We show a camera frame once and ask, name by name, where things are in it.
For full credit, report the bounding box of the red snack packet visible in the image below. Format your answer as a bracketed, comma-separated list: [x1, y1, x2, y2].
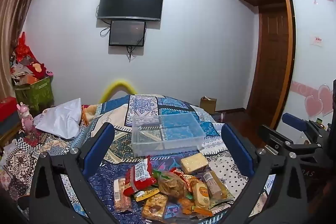
[123, 156, 158, 197]

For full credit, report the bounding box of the patchwork bed blanket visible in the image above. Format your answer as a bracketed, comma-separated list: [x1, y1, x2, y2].
[0, 94, 276, 224]

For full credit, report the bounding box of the yellow hoop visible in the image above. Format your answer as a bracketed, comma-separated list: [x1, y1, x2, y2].
[98, 79, 137, 104]

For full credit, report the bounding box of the brown wooden door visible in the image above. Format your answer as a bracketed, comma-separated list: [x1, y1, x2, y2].
[247, 5, 292, 125]

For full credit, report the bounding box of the small orange snack packet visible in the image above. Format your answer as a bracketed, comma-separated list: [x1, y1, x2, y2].
[178, 198, 213, 217]

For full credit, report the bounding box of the pale yellow cake packet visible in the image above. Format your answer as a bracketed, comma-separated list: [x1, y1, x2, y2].
[181, 153, 210, 175]

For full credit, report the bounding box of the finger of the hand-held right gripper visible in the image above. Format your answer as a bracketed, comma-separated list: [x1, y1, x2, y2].
[258, 124, 324, 162]
[282, 112, 319, 135]

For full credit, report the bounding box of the small cardboard box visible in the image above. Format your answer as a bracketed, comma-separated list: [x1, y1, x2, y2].
[200, 96, 217, 112]

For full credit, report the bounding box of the white pillow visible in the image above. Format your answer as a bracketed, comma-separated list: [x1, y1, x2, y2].
[35, 98, 82, 139]

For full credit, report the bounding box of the long cracker packet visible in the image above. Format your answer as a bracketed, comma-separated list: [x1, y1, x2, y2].
[113, 178, 133, 214]

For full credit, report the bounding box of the green storage box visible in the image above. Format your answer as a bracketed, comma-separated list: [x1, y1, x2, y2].
[14, 77, 54, 112]

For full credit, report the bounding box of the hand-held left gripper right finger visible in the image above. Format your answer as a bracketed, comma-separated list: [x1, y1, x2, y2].
[221, 123, 309, 224]

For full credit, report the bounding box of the small yellow snack packet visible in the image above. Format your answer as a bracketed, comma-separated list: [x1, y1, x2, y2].
[134, 187, 159, 201]

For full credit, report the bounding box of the striped brown curtain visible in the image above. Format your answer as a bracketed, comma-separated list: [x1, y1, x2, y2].
[0, 0, 48, 104]

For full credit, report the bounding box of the small black wall monitor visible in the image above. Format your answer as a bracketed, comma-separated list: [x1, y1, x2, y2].
[108, 20, 147, 47]

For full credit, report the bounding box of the white wardrobe door with hearts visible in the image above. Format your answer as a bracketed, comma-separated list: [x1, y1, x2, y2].
[273, 0, 336, 146]

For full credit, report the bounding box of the nut brittle packet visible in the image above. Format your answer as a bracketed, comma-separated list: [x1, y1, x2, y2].
[142, 194, 168, 222]

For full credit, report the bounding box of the clear bag of brown cookies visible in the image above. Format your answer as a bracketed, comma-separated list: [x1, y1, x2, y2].
[157, 170, 188, 198]

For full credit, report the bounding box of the black wall television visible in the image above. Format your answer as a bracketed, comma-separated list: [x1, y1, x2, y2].
[97, 0, 165, 22]

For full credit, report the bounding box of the pink plush toy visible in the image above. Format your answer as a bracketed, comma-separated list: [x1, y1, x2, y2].
[17, 103, 34, 133]

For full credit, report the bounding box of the clear plastic storage box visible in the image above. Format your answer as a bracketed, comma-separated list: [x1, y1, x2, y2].
[131, 112, 206, 157]

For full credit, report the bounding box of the orange bread packet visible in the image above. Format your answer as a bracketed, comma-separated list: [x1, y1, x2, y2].
[190, 182, 211, 209]

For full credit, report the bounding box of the clear-wrapped brown cake bar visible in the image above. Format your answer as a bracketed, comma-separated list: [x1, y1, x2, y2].
[203, 170, 228, 200]

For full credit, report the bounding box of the red box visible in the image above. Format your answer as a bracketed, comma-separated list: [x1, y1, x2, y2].
[0, 97, 18, 122]

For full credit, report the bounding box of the pile of colourful clutter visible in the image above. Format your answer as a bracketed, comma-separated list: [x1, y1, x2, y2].
[10, 31, 54, 85]

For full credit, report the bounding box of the orange printed cloth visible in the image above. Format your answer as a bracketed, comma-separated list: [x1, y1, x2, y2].
[81, 105, 102, 123]

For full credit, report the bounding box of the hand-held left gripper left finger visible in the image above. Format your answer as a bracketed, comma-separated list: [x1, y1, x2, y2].
[28, 122, 120, 224]

